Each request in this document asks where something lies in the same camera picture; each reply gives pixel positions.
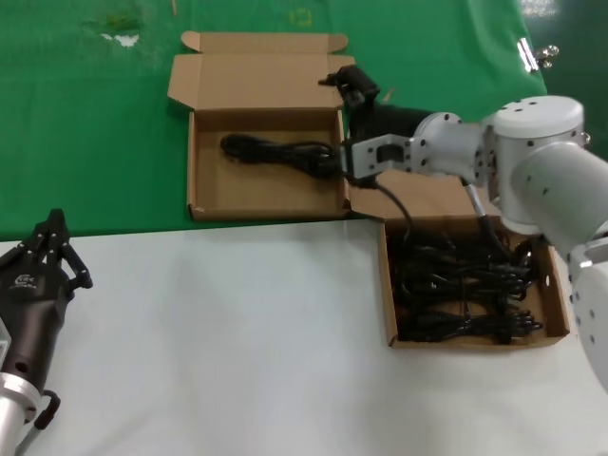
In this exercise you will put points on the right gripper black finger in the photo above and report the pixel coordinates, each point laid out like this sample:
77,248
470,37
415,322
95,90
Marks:
354,97
356,78

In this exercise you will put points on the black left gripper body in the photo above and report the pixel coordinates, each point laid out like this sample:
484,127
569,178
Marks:
33,313

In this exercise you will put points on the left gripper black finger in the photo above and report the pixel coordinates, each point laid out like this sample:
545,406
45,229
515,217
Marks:
35,247
64,252

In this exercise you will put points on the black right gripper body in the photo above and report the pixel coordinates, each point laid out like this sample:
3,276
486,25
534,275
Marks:
385,121

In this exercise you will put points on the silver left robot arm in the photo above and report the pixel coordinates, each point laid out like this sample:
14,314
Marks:
12,408

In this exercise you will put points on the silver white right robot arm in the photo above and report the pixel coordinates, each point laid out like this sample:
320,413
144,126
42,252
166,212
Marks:
537,166

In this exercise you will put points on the open cardboard box without tear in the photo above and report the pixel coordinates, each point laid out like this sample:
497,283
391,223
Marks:
427,199

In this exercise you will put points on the open cardboard box torn corner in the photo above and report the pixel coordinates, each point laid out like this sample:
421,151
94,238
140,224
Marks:
266,199

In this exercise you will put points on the small wood chip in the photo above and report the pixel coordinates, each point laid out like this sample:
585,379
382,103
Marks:
388,96

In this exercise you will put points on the green table cloth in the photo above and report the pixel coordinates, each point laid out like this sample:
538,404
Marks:
85,142

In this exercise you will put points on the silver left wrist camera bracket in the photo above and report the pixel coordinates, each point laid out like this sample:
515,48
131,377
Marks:
4,339

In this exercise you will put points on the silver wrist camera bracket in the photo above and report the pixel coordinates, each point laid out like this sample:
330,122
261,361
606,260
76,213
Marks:
4,339
368,159

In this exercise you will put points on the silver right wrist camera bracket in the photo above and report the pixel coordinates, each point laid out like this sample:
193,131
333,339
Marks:
368,159

